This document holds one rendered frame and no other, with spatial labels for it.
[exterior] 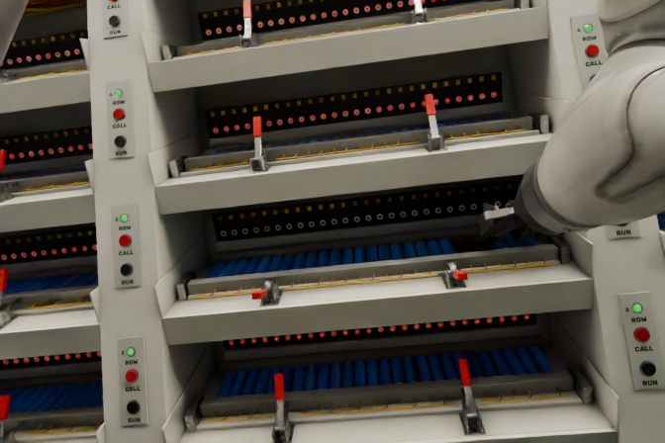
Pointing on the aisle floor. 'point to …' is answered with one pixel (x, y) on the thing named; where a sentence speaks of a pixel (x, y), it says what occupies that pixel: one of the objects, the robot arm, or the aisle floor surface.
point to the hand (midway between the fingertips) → (508, 229)
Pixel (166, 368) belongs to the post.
